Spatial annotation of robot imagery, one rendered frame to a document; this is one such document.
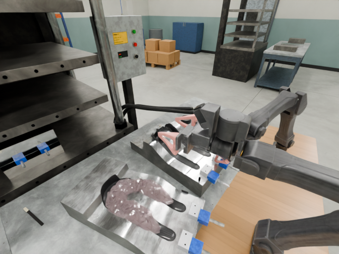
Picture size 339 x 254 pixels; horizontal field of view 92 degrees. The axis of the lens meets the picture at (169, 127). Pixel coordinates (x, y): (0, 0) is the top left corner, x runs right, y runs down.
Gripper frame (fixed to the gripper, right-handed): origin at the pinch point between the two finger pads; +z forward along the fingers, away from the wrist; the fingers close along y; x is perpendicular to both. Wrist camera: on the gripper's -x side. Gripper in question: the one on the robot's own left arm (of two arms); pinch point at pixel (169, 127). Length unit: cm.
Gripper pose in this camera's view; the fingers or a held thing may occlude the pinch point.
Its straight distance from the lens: 51.8
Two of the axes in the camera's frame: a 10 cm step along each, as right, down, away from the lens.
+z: -8.4, -3.0, 4.6
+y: -5.5, 4.8, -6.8
